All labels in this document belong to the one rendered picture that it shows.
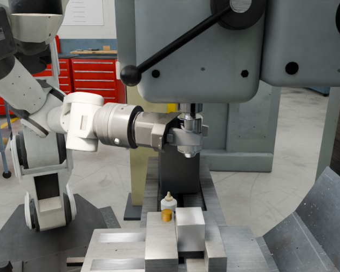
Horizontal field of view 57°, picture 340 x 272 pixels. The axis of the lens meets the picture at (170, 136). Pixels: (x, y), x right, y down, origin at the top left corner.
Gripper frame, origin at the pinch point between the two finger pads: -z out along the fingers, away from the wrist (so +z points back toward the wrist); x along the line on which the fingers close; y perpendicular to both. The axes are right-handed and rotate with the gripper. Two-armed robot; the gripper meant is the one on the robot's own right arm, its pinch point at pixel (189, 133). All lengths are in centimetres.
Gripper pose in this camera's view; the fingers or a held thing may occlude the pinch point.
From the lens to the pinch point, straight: 59.0
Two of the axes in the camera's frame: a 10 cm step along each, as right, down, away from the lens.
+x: 3.3, -3.0, 8.9
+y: -0.1, 9.5, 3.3
